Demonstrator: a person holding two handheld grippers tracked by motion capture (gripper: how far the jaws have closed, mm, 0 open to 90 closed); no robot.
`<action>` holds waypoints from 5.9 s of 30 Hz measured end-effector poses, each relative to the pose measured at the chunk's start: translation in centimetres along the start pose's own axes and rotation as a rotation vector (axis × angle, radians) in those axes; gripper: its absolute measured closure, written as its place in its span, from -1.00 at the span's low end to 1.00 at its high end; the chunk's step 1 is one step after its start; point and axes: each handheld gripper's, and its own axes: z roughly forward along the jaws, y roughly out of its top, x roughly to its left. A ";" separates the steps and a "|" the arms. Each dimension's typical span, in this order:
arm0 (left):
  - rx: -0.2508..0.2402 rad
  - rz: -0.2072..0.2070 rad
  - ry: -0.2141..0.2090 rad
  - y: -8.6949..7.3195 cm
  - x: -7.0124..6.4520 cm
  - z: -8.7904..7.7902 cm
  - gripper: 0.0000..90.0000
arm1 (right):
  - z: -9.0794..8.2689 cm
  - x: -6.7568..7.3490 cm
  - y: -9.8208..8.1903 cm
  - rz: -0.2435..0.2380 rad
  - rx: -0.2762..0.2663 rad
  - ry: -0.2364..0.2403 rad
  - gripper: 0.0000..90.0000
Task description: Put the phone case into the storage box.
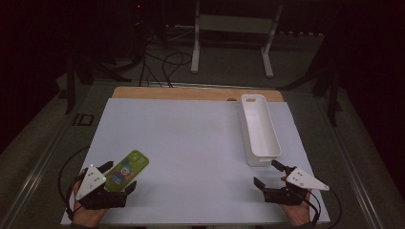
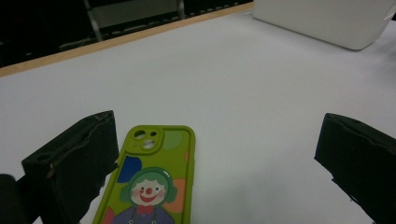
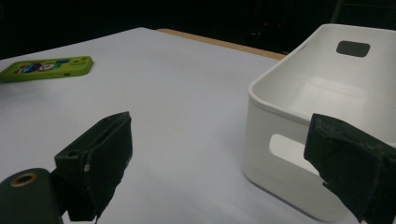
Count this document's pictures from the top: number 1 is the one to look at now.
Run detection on white table mat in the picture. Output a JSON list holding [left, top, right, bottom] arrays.
[[60, 97, 331, 225]]

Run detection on black stand leg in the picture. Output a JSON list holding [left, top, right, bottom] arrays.
[[327, 68, 344, 128]]

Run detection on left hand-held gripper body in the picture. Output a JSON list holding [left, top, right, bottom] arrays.
[[75, 164, 128, 211]]

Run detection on right hand-held gripper cable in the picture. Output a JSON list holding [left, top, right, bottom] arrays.
[[307, 188, 342, 229]]

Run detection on black floor cables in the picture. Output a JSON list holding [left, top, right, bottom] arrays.
[[138, 51, 194, 89]]

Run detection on black floor bracket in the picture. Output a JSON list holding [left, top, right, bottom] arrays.
[[73, 113, 96, 127]]

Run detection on white plastic bin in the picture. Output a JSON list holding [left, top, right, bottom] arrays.
[[240, 94, 283, 167]]

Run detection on left hand-held gripper cable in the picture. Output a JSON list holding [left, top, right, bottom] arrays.
[[57, 145, 92, 221]]

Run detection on white metal stand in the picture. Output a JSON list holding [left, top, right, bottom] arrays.
[[190, 0, 285, 79]]

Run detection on hand-held gripper cable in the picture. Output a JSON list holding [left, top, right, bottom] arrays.
[[307, 188, 342, 229], [57, 145, 92, 221]]

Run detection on person's left hand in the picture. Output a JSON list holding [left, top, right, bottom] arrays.
[[71, 182, 108, 227]]

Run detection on person's right hand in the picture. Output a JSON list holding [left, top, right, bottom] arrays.
[[281, 197, 311, 226]]

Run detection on pale power strip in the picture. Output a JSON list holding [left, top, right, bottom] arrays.
[[277, 30, 325, 37]]

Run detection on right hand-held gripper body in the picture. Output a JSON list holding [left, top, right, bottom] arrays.
[[263, 166, 330, 206]]

